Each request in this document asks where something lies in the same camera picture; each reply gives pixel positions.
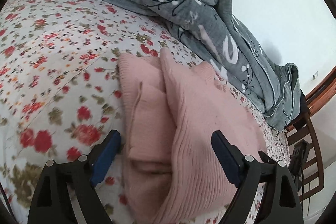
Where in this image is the brown wooden door frame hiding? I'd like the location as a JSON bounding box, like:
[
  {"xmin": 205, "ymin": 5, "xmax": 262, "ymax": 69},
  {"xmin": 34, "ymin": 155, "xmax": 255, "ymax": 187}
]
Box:
[{"xmin": 306, "ymin": 71, "xmax": 335, "ymax": 105}]

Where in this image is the grey patterned quilt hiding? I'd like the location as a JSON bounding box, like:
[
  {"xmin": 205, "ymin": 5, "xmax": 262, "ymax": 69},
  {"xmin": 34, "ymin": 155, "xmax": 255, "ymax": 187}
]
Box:
[{"xmin": 103, "ymin": 0, "xmax": 301, "ymax": 130}]

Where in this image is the pink knitted sweater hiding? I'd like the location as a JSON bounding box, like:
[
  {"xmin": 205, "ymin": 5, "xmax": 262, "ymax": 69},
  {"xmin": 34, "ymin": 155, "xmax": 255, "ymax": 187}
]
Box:
[{"xmin": 118, "ymin": 48, "xmax": 266, "ymax": 223}]

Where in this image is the floral bed sheet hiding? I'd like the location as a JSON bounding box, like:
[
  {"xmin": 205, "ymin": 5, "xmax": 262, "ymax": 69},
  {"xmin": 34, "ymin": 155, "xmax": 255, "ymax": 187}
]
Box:
[{"xmin": 0, "ymin": 0, "xmax": 291, "ymax": 224}]

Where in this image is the brown wooden chair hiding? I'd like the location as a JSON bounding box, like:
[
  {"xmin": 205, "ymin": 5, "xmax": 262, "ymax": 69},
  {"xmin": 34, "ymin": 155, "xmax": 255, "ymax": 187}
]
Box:
[{"xmin": 284, "ymin": 90, "xmax": 325, "ymax": 204}]

